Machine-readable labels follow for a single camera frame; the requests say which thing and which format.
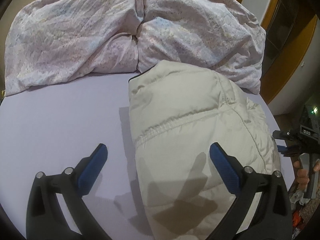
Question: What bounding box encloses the beige puffer jacket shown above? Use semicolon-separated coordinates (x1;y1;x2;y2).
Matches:
129;61;280;239

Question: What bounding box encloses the person's right hand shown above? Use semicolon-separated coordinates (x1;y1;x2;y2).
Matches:
293;161;310;190

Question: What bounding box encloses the pink patterned duvet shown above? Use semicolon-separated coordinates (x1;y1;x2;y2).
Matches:
4;0;266;96

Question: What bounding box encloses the wooden bed frame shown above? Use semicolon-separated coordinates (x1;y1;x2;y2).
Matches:
237;0;319;103

